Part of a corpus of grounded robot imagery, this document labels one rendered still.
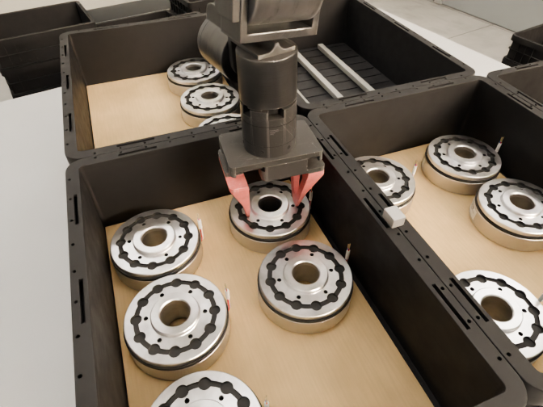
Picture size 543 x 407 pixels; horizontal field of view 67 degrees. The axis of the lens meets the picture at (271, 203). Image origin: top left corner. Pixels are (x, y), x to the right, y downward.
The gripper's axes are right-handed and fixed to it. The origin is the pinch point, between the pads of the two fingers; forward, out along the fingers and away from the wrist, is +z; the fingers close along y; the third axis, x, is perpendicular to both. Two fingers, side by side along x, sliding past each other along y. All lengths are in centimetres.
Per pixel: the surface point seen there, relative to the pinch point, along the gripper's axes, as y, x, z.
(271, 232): 1.2, 3.8, 0.9
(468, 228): -24.4, 7.4, 4.7
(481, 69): -75, -52, 17
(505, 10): -245, -225, 74
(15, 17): 65, -169, 25
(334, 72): -24.5, -37.8, 3.8
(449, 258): -19.2, 11.0, 4.7
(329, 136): -8.6, -3.4, -5.9
